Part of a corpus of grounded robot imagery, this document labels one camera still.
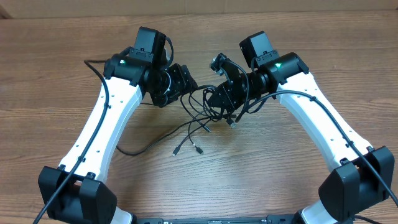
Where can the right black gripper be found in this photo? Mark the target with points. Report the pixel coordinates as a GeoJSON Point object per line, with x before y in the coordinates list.
{"type": "Point", "coordinates": [224, 96]}

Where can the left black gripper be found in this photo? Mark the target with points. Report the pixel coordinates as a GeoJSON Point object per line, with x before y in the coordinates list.
{"type": "Point", "coordinates": [181, 80]}

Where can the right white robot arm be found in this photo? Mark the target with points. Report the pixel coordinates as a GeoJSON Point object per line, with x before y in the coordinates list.
{"type": "Point", "coordinates": [360, 174]}

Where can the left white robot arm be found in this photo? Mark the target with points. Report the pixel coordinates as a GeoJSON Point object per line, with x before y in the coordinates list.
{"type": "Point", "coordinates": [75, 191]}

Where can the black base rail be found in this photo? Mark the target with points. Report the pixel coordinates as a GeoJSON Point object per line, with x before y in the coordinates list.
{"type": "Point", "coordinates": [214, 220]}

